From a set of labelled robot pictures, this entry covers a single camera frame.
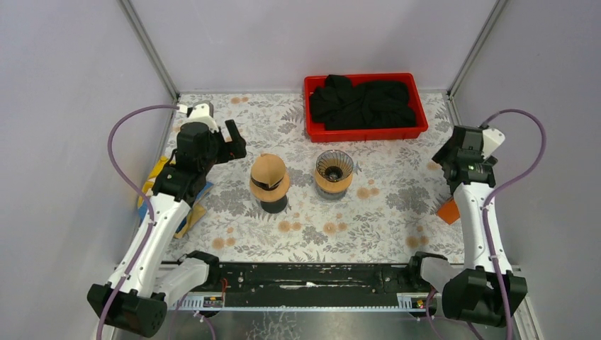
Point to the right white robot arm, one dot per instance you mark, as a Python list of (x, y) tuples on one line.
[(486, 291)]

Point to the dark glass carafe red rim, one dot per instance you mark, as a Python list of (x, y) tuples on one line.
[(275, 206)]

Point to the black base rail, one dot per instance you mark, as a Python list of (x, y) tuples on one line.
[(238, 286)]

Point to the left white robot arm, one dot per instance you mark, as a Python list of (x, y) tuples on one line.
[(132, 299)]

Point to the yellow blue cartoon book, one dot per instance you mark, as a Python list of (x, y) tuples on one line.
[(198, 211)]

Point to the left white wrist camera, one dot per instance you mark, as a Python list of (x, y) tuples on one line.
[(199, 118)]

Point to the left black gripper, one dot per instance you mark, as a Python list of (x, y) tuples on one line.
[(225, 144)]

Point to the floral table mat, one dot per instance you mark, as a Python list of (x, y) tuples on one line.
[(388, 213)]

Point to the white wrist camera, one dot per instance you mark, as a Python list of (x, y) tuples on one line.
[(492, 139), (199, 118)]

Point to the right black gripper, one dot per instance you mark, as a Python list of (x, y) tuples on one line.
[(443, 154)]

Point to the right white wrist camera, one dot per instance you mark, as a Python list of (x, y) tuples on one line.
[(492, 139)]

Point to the brown paper coffee filter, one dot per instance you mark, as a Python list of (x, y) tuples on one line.
[(268, 168)]

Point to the black cloth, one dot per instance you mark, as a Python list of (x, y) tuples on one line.
[(378, 104)]

